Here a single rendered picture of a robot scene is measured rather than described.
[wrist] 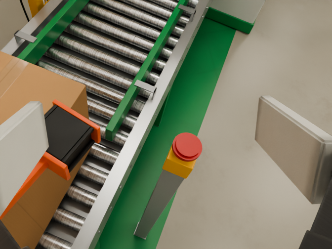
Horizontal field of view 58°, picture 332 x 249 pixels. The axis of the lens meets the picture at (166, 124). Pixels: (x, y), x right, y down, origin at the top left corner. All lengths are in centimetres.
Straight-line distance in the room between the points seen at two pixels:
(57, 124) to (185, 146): 32
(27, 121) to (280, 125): 13
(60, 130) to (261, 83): 202
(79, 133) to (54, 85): 42
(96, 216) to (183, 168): 44
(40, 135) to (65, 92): 67
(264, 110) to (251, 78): 218
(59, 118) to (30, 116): 31
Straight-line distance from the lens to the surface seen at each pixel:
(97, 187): 121
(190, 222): 173
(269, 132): 18
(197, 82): 217
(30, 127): 17
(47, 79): 88
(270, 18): 295
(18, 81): 89
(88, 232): 106
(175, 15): 159
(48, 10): 162
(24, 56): 137
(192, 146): 69
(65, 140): 46
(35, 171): 46
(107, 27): 160
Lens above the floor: 164
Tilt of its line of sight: 59 degrees down
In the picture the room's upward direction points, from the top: 19 degrees clockwise
